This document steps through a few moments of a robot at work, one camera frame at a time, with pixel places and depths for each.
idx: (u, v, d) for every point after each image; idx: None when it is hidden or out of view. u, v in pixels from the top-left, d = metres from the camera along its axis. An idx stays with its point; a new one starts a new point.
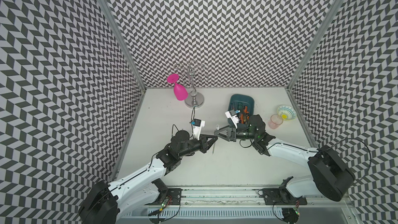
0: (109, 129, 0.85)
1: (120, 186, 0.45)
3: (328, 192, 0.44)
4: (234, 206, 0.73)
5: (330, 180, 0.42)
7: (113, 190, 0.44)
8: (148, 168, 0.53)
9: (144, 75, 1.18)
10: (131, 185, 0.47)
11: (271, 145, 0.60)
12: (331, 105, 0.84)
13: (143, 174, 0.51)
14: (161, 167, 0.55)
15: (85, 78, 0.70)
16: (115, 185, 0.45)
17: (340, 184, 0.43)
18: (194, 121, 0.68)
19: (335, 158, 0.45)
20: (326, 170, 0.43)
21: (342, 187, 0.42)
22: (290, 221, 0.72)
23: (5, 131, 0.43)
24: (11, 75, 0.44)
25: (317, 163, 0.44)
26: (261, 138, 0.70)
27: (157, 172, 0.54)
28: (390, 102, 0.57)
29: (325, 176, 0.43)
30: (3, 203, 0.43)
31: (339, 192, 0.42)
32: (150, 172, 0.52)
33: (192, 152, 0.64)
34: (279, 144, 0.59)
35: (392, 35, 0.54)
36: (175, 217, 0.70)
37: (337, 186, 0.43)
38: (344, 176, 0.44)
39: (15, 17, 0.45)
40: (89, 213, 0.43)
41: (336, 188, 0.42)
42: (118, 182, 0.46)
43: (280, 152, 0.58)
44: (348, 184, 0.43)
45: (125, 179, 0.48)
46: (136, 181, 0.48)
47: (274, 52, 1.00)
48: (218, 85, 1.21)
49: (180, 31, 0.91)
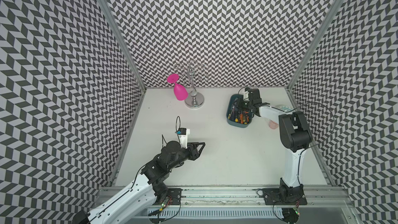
0: (109, 129, 0.85)
1: (100, 213, 0.45)
3: (285, 143, 0.58)
4: (234, 206, 0.73)
5: (288, 131, 0.56)
7: (93, 220, 0.44)
8: (131, 188, 0.51)
9: (144, 75, 1.18)
10: (112, 210, 0.46)
11: (262, 106, 0.75)
12: (331, 105, 0.84)
13: (125, 196, 0.49)
14: (146, 182, 0.53)
15: (85, 78, 0.70)
16: (95, 214, 0.45)
17: (296, 136, 0.56)
18: (179, 130, 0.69)
19: (302, 121, 0.57)
20: (288, 123, 0.56)
21: (298, 140, 0.55)
22: (290, 221, 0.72)
23: (6, 131, 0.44)
24: (11, 75, 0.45)
25: (285, 117, 0.57)
26: (257, 102, 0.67)
27: (141, 191, 0.52)
28: (391, 102, 0.57)
29: (286, 128, 0.56)
30: (3, 203, 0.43)
31: (292, 142, 0.55)
32: (132, 193, 0.50)
33: (181, 162, 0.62)
34: (267, 107, 0.72)
35: (393, 35, 0.54)
36: (176, 217, 0.70)
37: (292, 137, 0.55)
38: (303, 134, 0.56)
39: (15, 17, 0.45)
40: None
41: (290, 138, 0.55)
42: (99, 209, 0.46)
43: (266, 111, 0.72)
44: (303, 140, 0.55)
45: (106, 203, 0.47)
46: (117, 206, 0.47)
47: (274, 52, 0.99)
48: (218, 85, 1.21)
49: (180, 31, 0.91)
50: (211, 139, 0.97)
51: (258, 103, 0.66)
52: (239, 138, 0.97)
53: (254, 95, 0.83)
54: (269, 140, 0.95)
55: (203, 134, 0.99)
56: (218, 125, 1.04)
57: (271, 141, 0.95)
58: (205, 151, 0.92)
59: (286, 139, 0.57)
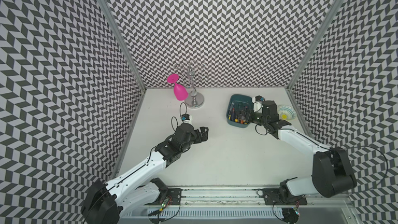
0: (109, 129, 0.85)
1: (118, 184, 0.44)
3: (323, 188, 0.45)
4: (234, 206, 0.73)
5: (327, 177, 0.42)
7: (112, 189, 0.42)
8: (147, 164, 0.50)
9: (144, 75, 1.18)
10: (130, 182, 0.45)
11: (284, 129, 0.60)
12: (331, 105, 0.84)
13: (142, 170, 0.49)
14: (161, 158, 0.53)
15: (85, 78, 0.70)
16: (112, 184, 0.43)
17: (338, 182, 0.43)
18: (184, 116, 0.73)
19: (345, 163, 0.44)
20: (327, 165, 0.43)
21: (339, 188, 0.42)
22: (290, 221, 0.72)
23: (5, 131, 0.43)
24: (11, 75, 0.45)
25: (323, 158, 0.44)
26: (275, 120, 0.69)
27: (156, 166, 0.52)
28: (390, 102, 0.57)
29: (325, 171, 0.43)
30: (3, 203, 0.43)
31: (332, 189, 0.42)
32: (148, 167, 0.50)
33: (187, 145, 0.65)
34: (292, 130, 0.59)
35: (393, 35, 0.54)
36: (175, 217, 0.70)
37: (333, 183, 0.42)
38: (344, 178, 0.44)
39: (15, 17, 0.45)
40: (91, 211, 0.42)
41: (331, 185, 0.42)
42: (115, 181, 0.44)
43: (290, 139, 0.58)
44: (347, 187, 0.43)
45: (123, 176, 0.46)
46: (134, 178, 0.46)
47: (274, 52, 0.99)
48: (218, 85, 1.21)
49: (180, 31, 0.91)
50: (212, 140, 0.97)
51: (273, 121, 0.69)
52: (240, 139, 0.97)
53: (271, 111, 0.67)
54: (269, 140, 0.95)
55: None
56: (218, 125, 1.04)
57: (271, 141, 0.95)
58: (206, 151, 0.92)
59: (326, 184, 0.43)
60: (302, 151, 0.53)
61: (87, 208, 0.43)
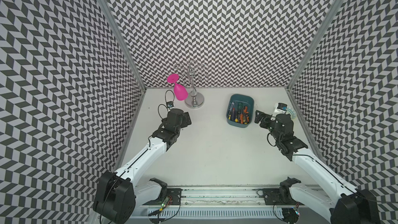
0: (109, 129, 0.85)
1: (128, 169, 0.45)
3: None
4: (234, 206, 0.73)
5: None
7: (123, 174, 0.43)
8: (150, 148, 0.52)
9: (144, 75, 1.18)
10: (139, 166, 0.46)
11: (302, 155, 0.54)
12: (331, 105, 0.84)
13: (147, 154, 0.50)
14: (160, 141, 0.55)
15: (85, 78, 0.70)
16: (122, 170, 0.44)
17: None
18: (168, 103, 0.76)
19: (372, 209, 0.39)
20: (354, 212, 0.38)
21: None
22: (290, 221, 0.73)
23: (5, 131, 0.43)
24: (10, 75, 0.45)
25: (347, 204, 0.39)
26: (288, 139, 0.63)
27: (159, 149, 0.54)
28: (390, 102, 0.57)
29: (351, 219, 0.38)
30: (3, 203, 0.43)
31: None
32: (152, 151, 0.52)
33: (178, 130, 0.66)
34: (311, 158, 0.52)
35: (393, 35, 0.54)
36: (176, 217, 0.70)
37: None
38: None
39: (15, 17, 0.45)
40: (107, 202, 0.42)
41: None
42: (124, 168, 0.45)
43: (309, 167, 0.52)
44: None
45: (129, 162, 0.47)
46: (142, 162, 0.48)
47: (274, 52, 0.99)
48: (218, 85, 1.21)
49: (180, 31, 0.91)
50: (212, 140, 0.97)
51: (287, 140, 0.63)
52: (240, 139, 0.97)
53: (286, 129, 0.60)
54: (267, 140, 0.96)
55: (203, 134, 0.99)
56: (218, 125, 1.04)
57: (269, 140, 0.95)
58: (206, 151, 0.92)
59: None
60: (320, 182, 0.48)
61: (100, 202, 0.41)
